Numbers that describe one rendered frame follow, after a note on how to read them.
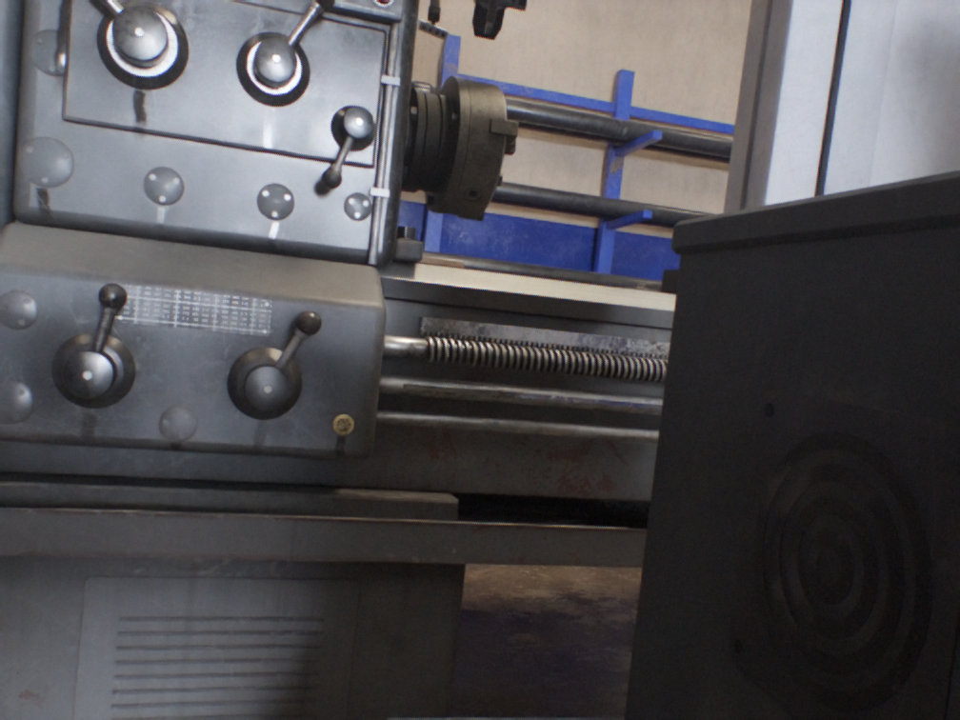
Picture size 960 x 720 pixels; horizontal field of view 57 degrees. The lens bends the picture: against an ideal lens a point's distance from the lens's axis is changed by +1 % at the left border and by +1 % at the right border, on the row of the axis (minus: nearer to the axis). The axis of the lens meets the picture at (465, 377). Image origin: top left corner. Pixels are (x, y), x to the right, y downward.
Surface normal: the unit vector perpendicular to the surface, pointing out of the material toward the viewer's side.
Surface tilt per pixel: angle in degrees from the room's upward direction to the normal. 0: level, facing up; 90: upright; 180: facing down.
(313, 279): 32
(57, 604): 90
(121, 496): 90
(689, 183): 90
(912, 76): 90
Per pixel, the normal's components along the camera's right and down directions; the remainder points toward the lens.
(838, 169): 0.22, 0.10
